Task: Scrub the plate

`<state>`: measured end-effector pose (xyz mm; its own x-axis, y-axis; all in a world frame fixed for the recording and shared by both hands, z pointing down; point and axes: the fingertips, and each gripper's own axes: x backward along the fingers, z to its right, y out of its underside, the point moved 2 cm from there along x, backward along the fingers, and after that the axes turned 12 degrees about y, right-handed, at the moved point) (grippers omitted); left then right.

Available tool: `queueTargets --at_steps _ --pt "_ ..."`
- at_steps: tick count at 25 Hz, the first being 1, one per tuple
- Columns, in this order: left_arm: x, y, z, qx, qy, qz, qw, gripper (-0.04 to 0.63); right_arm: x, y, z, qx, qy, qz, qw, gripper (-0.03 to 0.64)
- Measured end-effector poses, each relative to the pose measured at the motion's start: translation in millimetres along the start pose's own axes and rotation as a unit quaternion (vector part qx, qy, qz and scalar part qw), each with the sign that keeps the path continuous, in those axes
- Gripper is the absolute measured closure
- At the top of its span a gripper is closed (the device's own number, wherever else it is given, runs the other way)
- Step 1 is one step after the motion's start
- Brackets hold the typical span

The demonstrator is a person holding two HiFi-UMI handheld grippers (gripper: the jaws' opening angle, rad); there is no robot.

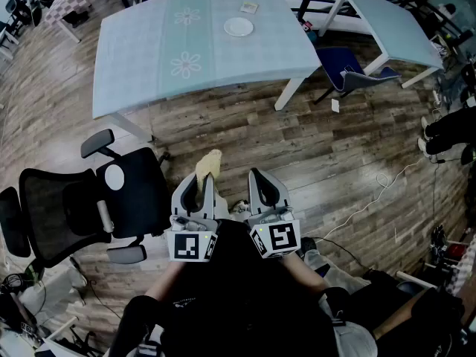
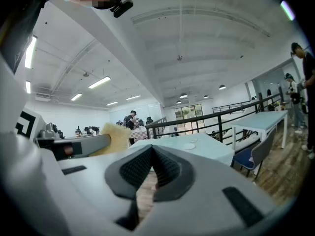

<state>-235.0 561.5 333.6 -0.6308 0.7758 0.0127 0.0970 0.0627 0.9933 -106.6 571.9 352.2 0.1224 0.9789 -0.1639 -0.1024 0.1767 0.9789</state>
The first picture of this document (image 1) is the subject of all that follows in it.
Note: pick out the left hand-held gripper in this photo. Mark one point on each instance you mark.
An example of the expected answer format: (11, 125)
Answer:
(186, 244)

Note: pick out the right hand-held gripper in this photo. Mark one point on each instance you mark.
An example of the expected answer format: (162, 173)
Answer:
(282, 236)

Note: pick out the white plate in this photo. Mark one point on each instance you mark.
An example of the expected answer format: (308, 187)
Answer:
(238, 26)

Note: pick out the person's right forearm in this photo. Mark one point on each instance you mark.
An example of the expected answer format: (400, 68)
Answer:
(301, 270)

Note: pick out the person's left forearm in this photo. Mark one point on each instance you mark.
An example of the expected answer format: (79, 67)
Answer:
(163, 281)

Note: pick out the white round disc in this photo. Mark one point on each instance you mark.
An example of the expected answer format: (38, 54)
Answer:
(114, 177)

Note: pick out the white cylindrical stick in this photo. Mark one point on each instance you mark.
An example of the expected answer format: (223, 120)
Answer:
(105, 216)

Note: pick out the person's black shirt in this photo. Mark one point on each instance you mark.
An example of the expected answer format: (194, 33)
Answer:
(238, 292)

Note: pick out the white paper sheet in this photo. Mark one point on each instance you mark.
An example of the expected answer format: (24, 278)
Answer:
(335, 105)

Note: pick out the black office chair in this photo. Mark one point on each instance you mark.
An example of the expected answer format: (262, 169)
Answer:
(48, 206)

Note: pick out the blue chair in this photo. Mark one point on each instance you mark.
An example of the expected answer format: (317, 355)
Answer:
(336, 63)

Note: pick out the black phone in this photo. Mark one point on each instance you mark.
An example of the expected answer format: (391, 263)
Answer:
(349, 69)

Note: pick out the light blue flowered tablecloth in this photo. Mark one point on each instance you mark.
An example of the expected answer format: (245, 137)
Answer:
(193, 47)

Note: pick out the grey waist bag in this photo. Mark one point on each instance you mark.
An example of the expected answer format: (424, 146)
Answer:
(353, 340)

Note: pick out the red white small box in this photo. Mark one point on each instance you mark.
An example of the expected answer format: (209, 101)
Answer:
(307, 26)

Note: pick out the clear packet with yellow label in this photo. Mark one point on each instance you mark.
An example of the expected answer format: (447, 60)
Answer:
(249, 7)

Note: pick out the white power strip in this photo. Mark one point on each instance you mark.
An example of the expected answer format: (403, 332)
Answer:
(436, 98)

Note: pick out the white table with blue top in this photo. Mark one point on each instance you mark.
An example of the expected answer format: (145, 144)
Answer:
(398, 28)

